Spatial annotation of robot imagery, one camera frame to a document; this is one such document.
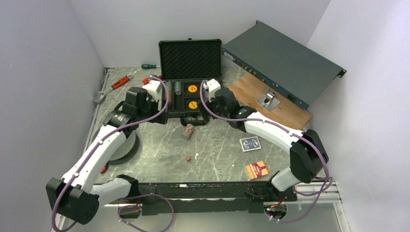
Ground blue yellow chip stack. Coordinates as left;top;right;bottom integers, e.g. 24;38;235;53
174;82;182;96

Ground orange chip stack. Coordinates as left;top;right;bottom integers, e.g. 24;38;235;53
181;124;195;140

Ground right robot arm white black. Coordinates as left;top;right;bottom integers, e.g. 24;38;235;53
200;93;333;201

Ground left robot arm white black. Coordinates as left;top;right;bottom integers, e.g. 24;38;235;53
46;81;169;232

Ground black poker set case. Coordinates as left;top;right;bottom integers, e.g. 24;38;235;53
159;39;222;126

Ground orange chips left slot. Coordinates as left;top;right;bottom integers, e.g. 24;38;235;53
168;92;174;107

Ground blue yellow chips in case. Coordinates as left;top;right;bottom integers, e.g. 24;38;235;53
166;81;173;94

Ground yellow big blind button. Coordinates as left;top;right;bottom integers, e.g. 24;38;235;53
188;101;198;110

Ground copper pipe fitting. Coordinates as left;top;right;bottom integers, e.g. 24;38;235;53
142;78;151;85

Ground yellow small blind button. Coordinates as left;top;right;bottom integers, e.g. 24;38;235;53
187;85;198;93

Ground wooden board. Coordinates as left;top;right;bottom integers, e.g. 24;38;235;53
229;74;312;130

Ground blue playing card deck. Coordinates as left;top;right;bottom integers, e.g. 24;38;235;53
239;136;261;152

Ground grey perforated metal disc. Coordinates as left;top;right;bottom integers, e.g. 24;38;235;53
107;130;140;165

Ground red playing card deck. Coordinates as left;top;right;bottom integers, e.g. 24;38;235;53
245;161;269;180

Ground red object under disc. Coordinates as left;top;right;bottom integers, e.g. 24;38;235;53
100;164;108;174

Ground grey rack server unit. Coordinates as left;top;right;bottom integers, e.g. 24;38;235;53
222;21;347;110

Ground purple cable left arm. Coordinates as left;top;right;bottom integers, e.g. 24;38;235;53
51;76;176;232

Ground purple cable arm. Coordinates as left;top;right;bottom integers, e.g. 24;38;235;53
51;76;176;232
199;80;334;224

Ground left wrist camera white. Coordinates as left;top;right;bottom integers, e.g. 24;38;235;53
142;80;163;102

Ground green handled screwdriver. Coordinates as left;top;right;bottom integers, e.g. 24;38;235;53
141;64;160;70

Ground metal bracket block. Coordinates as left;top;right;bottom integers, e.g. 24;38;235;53
257;92;280;112

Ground aluminium rail left edge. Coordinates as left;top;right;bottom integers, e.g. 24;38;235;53
83;67;115;152

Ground red handled adjustable wrench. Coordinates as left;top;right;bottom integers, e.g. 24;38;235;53
93;74;133;103

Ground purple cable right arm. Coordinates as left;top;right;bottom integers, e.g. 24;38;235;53
199;80;334;224

